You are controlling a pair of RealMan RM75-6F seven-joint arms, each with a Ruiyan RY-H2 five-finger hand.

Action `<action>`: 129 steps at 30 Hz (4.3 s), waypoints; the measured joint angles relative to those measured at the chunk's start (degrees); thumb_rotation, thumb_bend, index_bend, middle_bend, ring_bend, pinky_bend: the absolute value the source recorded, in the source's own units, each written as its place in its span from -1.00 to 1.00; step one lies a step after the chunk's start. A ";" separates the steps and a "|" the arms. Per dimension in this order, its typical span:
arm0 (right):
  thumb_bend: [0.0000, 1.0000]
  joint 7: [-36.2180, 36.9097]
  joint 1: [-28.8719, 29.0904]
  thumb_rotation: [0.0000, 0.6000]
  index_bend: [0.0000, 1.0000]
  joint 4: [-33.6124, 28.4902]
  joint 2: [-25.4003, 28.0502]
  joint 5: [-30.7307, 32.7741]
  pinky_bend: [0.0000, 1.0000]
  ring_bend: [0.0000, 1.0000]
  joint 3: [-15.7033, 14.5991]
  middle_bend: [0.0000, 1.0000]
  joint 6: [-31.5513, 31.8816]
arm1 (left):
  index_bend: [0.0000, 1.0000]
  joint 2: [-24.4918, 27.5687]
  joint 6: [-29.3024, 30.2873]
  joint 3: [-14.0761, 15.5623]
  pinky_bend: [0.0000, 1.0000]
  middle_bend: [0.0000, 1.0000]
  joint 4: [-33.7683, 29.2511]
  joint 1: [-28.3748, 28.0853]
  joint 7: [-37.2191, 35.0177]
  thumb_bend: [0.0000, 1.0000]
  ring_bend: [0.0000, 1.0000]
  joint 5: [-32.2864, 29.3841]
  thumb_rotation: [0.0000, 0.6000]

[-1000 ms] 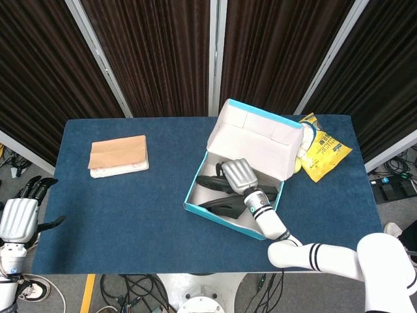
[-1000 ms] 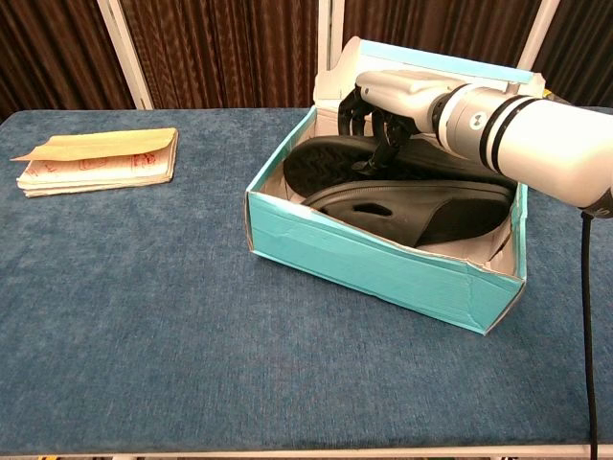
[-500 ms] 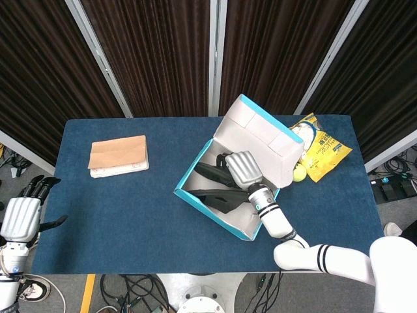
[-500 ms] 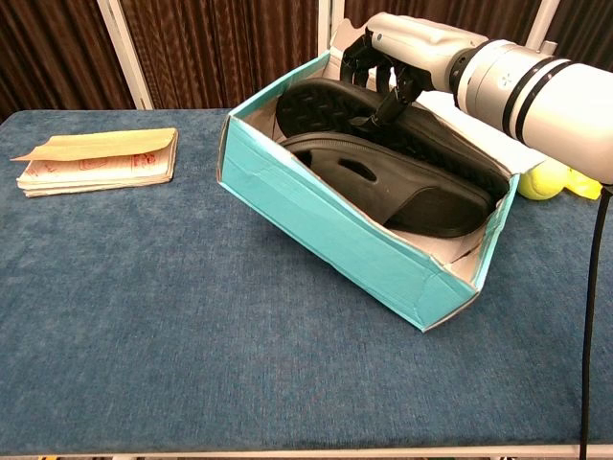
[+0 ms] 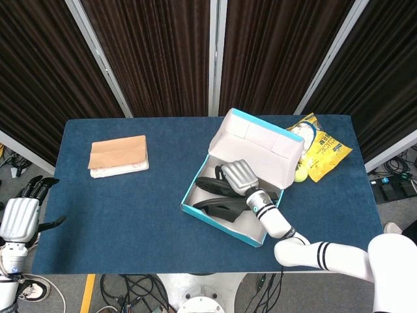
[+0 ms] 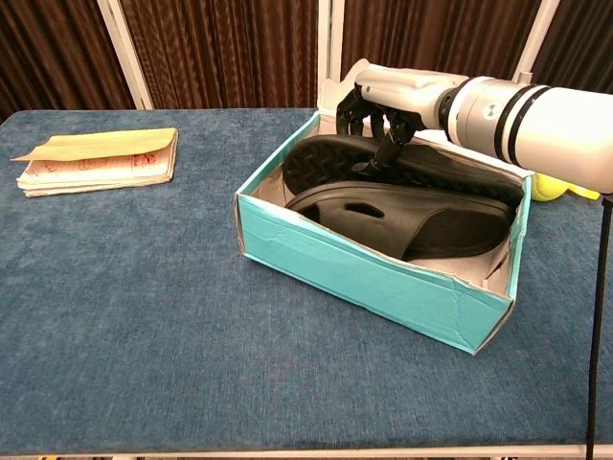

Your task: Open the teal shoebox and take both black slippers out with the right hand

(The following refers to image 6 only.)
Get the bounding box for black slipper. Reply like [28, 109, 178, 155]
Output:
[285, 180, 516, 263]
[281, 133, 526, 213]

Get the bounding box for black hanging strap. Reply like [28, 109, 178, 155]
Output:
[586, 191, 613, 460]

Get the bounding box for blue velvet tablecloth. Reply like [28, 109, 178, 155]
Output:
[0, 107, 613, 455]

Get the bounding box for yellow tennis ball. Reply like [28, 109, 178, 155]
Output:
[532, 172, 568, 203]

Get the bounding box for brown curtain partition panel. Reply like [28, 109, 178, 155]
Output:
[329, 0, 561, 109]
[514, 0, 613, 95]
[0, 0, 138, 121]
[98, 0, 331, 110]

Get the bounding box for light blue shoe box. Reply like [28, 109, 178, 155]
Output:
[233, 79, 534, 356]

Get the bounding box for brown cover notebook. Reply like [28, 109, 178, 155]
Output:
[10, 126, 180, 198]

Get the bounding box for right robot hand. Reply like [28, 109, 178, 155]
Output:
[336, 69, 468, 176]

